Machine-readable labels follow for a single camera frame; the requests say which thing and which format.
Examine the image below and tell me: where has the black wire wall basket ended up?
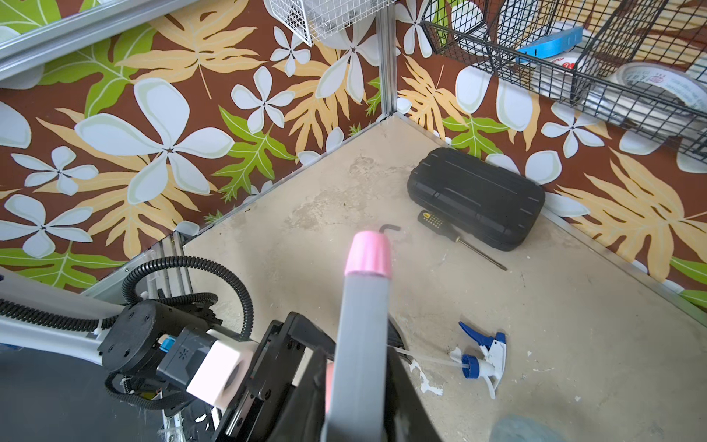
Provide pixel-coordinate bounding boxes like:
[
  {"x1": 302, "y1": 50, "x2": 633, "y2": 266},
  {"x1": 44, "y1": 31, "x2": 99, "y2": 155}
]
[{"x1": 421, "y1": 1, "x2": 706, "y2": 163}]

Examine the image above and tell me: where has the opaque pink spray bottle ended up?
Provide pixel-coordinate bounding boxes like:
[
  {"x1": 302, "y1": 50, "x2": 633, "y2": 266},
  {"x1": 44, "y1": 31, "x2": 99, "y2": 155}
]
[{"x1": 325, "y1": 361, "x2": 334, "y2": 414}]

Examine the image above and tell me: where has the black yellow screwdriver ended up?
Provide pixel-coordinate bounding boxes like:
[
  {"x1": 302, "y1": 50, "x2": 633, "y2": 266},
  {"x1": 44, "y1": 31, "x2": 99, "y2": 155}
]
[{"x1": 417, "y1": 210, "x2": 507, "y2": 272}]

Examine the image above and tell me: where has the black hex key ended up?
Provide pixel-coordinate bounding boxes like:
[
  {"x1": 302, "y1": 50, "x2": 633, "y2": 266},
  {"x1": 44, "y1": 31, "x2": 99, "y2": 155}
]
[{"x1": 379, "y1": 224, "x2": 401, "y2": 234}]

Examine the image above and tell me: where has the blue tape roll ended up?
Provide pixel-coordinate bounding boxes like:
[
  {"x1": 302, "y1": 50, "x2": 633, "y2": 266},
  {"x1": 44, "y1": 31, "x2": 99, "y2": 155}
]
[{"x1": 516, "y1": 26, "x2": 584, "y2": 58}]

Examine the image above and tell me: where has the pink grey spray nozzle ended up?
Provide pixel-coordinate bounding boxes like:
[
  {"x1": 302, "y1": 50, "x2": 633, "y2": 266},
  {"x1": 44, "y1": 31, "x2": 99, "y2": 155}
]
[{"x1": 321, "y1": 231, "x2": 391, "y2": 441}]

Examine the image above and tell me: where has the black plastic tool case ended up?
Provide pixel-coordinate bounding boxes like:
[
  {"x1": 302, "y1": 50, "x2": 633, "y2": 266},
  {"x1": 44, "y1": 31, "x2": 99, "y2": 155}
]
[{"x1": 407, "y1": 147, "x2": 545, "y2": 252}]

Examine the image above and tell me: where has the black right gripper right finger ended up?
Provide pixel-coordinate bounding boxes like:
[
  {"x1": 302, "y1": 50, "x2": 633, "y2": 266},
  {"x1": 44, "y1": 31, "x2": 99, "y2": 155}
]
[{"x1": 384, "y1": 347, "x2": 442, "y2": 442}]

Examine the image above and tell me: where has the blue white spray nozzle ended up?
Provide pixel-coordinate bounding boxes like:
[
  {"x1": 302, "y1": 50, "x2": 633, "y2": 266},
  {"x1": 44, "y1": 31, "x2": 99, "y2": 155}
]
[{"x1": 394, "y1": 322, "x2": 507, "y2": 400}]

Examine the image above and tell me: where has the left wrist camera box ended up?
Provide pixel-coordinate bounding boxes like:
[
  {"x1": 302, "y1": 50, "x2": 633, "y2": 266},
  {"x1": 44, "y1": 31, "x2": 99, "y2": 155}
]
[{"x1": 156, "y1": 326, "x2": 259, "y2": 411}]

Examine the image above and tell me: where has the clear blue spray bottle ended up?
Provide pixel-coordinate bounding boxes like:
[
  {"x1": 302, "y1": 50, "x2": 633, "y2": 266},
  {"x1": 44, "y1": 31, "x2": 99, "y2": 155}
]
[{"x1": 489, "y1": 415, "x2": 565, "y2": 442}]

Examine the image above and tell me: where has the white tape roll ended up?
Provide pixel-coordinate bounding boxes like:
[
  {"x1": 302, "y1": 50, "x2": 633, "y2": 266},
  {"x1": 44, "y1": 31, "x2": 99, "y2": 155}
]
[{"x1": 585, "y1": 63, "x2": 706, "y2": 140}]

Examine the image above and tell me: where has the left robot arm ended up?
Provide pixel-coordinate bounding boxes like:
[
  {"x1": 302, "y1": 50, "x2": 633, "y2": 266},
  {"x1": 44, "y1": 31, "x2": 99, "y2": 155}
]
[{"x1": 1, "y1": 256, "x2": 335, "y2": 441}]

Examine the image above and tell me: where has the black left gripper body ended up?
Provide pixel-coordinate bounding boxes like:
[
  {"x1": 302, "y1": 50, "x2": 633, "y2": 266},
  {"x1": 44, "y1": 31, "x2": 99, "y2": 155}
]
[{"x1": 213, "y1": 312, "x2": 335, "y2": 441}]

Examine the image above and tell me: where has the white wire wall basket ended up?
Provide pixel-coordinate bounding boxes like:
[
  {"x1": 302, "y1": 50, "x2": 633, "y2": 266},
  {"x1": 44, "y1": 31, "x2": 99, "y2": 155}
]
[{"x1": 264, "y1": 0, "x2": 394, "y2": 46}]

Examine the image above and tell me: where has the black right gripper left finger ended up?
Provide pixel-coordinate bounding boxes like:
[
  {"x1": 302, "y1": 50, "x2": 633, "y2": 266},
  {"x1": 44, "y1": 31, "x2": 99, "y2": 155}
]
[{"x1": 268, "y1": 348, "x2": 328, "y2": 442}]

